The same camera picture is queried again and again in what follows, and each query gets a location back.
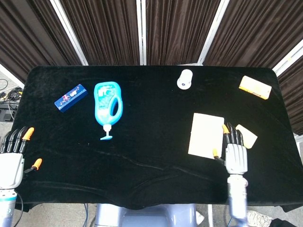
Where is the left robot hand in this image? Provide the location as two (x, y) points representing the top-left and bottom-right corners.
(0, 126), (43, 190)

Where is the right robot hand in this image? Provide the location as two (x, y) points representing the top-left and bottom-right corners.
(212, 122), (249, 175)

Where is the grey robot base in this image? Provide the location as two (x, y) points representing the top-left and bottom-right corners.
(94, 203), (197, 227)

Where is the small yellow sponge block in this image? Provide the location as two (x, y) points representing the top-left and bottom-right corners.
(235, 124), (258, 149)

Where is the black floor power box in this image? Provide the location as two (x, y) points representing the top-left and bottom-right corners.
(0, 104), (18, 122)

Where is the white table leg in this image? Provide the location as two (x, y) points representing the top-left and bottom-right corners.
(207, 203), (214, 227)

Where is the white sneaker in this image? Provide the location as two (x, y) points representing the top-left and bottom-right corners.
(246, 211), (273, 227)

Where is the large yellow box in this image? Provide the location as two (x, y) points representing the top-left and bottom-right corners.
(238, 75), (272, 100)

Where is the black fabric heap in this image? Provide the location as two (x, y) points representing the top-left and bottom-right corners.
(270, 218), (294, 227)

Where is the brown curtain panel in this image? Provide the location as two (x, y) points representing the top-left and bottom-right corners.
(145, 0), (222, 66)
(276, 60), (303, 136)
(59, 0), (141, 66)
(203, 0), (303, 70)
(0, 0), (82, 83)

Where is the blue rectangular box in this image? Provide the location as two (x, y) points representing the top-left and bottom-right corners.
(54, 84), (89, 114)

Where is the black velvet tablecloth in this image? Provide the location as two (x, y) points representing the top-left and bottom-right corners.
(10, 65), (303, 212)

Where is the teal detergent bottle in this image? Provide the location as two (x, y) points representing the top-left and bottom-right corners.
(93, 81), (124, 141)

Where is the black floor cable bundle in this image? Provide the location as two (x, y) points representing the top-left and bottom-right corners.
(0, 79), (24, 112)

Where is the blue floor cable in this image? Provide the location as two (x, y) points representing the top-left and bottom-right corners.
(83, 203), (90, 227)

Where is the white screen frame post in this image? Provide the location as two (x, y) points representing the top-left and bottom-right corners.
(136, 0), (147, 66)
(49, 0), (89, 66)
(196, 0), (231, 66)
(272, 39), (303, 77)

